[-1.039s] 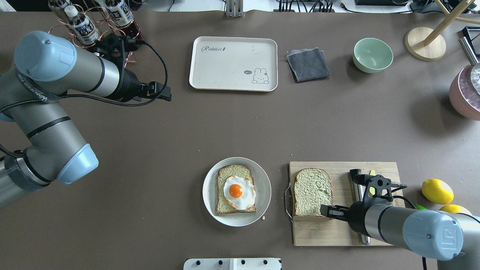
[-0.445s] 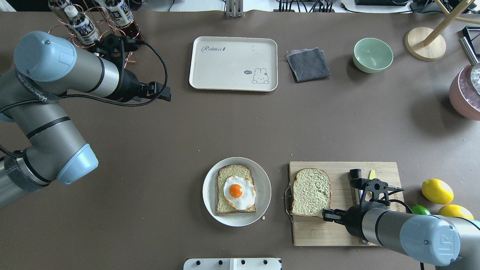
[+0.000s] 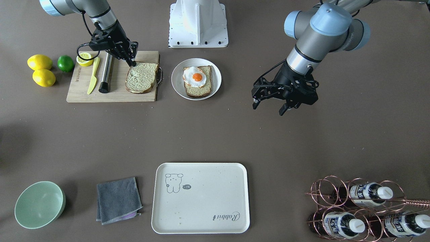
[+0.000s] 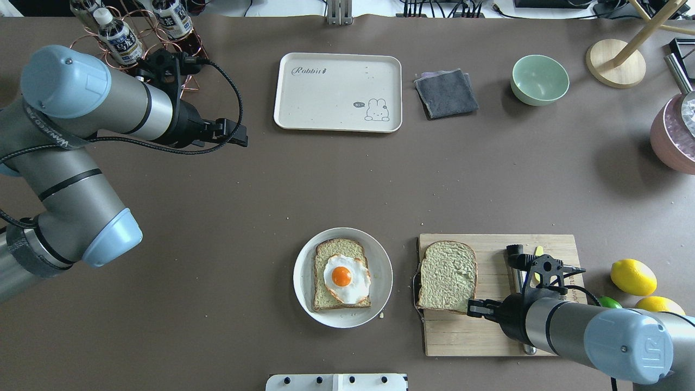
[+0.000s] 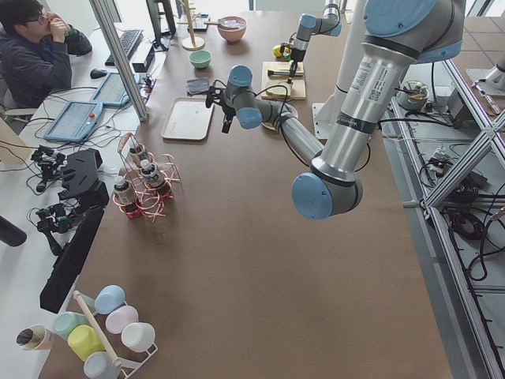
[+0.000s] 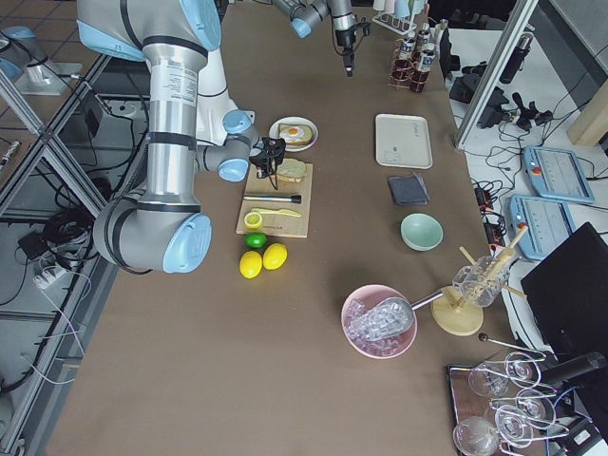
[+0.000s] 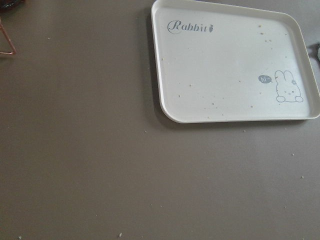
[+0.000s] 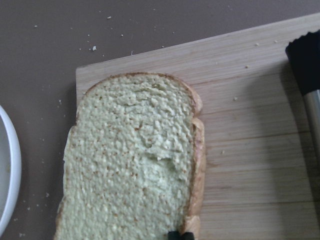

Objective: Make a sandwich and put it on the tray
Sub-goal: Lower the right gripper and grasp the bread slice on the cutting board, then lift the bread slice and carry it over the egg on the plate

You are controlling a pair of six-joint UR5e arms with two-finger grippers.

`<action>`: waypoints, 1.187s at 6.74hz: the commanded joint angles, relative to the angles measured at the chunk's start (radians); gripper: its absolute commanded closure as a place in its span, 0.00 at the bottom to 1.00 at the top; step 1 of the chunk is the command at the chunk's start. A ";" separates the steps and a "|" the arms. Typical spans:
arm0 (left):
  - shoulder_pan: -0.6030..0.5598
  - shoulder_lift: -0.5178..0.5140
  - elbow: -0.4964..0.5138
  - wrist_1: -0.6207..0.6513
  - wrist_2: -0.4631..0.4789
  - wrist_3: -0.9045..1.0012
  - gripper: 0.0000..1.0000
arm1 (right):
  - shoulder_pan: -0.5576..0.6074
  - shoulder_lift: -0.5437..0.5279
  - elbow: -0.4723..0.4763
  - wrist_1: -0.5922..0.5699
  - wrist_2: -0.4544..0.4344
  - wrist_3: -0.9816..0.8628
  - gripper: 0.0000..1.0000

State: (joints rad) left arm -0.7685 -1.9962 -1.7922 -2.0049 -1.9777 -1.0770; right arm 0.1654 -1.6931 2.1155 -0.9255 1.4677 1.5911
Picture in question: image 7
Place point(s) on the cream rabbit tray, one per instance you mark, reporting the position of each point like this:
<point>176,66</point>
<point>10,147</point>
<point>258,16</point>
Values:
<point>225,63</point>

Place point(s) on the grey folded cloth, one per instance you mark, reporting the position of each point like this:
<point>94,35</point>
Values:
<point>314,51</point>

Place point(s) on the copper wire bottle rack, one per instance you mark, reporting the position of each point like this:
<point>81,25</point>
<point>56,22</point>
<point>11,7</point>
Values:
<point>5,6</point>

